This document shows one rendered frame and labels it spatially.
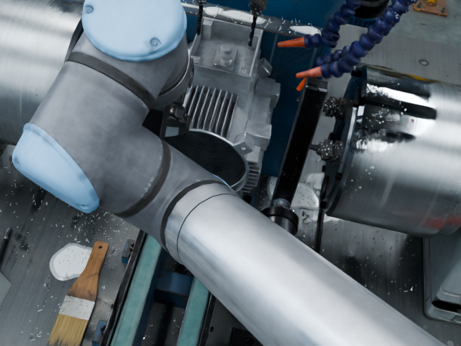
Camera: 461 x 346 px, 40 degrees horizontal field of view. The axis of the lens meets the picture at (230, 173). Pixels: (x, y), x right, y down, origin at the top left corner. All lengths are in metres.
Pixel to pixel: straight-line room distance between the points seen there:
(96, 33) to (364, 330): 0.33
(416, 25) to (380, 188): 2.39
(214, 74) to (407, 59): 0.80
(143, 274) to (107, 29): 0.49
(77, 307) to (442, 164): 0.61
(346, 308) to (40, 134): 0.30
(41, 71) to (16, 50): 0.05
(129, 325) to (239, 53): 0.45
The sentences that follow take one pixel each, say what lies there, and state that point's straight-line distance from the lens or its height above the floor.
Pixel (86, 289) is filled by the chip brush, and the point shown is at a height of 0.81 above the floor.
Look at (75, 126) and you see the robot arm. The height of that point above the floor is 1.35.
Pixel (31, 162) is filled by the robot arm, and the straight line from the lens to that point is 0.57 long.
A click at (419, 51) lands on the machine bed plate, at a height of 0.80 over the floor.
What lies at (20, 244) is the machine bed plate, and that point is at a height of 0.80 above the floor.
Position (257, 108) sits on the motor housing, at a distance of 1.02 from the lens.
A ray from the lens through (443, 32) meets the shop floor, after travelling 3.31.
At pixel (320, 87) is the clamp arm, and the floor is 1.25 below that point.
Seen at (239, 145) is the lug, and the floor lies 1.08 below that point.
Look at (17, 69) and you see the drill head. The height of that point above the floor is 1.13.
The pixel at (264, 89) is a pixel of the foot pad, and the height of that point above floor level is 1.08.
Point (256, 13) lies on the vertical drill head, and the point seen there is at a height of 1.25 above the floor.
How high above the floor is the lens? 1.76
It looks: 49 degrees down
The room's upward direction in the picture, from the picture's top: 11 degrees clockwise
